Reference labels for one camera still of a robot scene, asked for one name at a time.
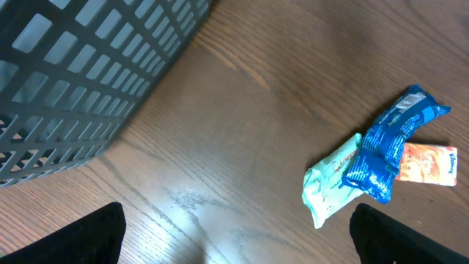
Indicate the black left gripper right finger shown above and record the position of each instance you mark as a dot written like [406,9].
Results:
[378,238]

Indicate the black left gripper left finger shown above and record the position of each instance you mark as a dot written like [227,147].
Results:
[95,238]

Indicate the blue snack wrapper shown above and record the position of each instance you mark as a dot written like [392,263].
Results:
[377,162]

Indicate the mint green wipes pack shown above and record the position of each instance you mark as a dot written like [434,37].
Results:
[323,190]

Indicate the orange Kleenex tissue pack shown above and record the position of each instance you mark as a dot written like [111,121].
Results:
[428,163]

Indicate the grey plastic mesh basket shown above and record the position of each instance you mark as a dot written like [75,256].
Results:
[73,73]

